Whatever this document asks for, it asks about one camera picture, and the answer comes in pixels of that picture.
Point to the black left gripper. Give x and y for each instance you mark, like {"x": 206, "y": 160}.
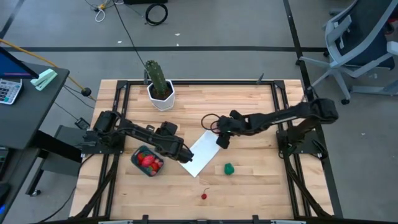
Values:
{"x": 172, "y": 149}

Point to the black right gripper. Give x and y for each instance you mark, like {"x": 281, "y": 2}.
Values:
{"x": 233, "y": 124}

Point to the small pink toy fruit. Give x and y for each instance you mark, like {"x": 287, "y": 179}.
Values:
{"x": 152, "y": 172}
{"x": 160, "y": 163}

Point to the small red toy strawberry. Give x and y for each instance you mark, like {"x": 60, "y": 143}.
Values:
{"x": 155, "y": 167}

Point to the small red toy pepper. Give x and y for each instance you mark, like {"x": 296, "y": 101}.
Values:
{"x": 204, "y": 196}

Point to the green toy bell pepper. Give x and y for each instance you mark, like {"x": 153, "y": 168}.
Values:
{"x": 229, "y": 169}

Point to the large red toy strawberry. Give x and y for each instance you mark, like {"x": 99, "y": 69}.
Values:
{"x": 141, "y": 157}

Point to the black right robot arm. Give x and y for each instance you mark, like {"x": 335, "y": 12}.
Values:
{"x": 280, "y": 116}

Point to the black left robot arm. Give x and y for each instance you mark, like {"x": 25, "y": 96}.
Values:
{"x": 140, "y": 133}

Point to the white folded cloth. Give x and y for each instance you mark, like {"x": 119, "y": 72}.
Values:
{"x": 200, "y": 155}

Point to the blue-grey plastic container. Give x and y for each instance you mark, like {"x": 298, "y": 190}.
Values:
{"x": 135, "y": 155}

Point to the white plant pot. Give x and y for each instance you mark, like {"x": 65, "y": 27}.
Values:
{"x": 163, "y": 105}

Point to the green cactus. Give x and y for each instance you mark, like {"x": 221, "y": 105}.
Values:
{"x": 156, "y": 77}

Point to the small black power adapter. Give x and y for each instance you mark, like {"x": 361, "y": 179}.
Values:
{"x": 82, "y": 123}

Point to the grey office chair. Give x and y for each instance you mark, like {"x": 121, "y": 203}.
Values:
{"x": 367, "y": 31}

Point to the mint green stapler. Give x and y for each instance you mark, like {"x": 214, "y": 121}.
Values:
{"x": 43, "y": 80}

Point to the black desk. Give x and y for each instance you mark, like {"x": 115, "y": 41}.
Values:
{"x": 25, "y": 118}

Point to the white calculator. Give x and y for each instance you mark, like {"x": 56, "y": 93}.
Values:
{"x": 9, "y": 91}

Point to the monitor with blue screen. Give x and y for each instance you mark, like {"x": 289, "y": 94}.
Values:
{"x": 12, "y": 67}

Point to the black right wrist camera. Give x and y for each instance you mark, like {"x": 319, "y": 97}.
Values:
{"x": 223, "y": 141}

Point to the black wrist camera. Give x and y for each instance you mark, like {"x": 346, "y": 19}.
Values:
{"x": 223, "y": 141}
{"x": 168, "y": 128}

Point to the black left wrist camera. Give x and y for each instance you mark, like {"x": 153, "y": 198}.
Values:
{"x": 168, "y": 128}

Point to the black metal table frame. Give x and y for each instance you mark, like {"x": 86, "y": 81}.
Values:
{"x": 217, "y": 82}

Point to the small black frame bracket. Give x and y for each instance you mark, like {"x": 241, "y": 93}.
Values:
{"x": 145, "y": 76}
{"x": 260, "y": 78}

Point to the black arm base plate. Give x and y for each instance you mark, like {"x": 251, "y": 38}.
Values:
{"x": 93, "y": 149}
{"x": 311, "y": 146}

